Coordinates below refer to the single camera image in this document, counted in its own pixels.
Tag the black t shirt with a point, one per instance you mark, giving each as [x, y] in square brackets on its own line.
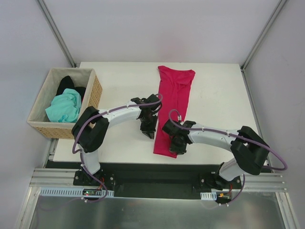
[67, 83]

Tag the pink t shirt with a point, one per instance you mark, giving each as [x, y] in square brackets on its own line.
[174, 86]

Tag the right aluminium frame post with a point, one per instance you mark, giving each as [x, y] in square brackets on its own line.
[268, 25]

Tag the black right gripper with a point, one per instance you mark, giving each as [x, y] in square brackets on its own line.
[177, 148]

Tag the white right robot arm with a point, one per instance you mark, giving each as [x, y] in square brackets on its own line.
[245, 145]

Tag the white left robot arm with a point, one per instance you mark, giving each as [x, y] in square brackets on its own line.
[91, 128]

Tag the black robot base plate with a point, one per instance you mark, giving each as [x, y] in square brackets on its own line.
[151, 180]

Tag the aluminium frame post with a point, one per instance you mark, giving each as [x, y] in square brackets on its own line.
[268, 25]
[56, 32]

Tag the left aluminium frame post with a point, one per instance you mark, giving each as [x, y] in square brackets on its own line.
[56, 32]

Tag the white cable duct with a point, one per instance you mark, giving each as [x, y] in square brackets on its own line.
[75, 192]
[208, 196]

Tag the teal t shirt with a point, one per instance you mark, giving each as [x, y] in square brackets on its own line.
[65, 108]

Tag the right white cable duct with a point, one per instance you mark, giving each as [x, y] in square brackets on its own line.
[208, 196]

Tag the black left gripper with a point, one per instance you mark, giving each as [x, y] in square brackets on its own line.
[148, 127]

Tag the left white cable duct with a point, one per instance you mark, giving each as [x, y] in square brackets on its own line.
[75, 192]

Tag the wicker laundry basket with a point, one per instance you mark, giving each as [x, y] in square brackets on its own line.
[83, 77]

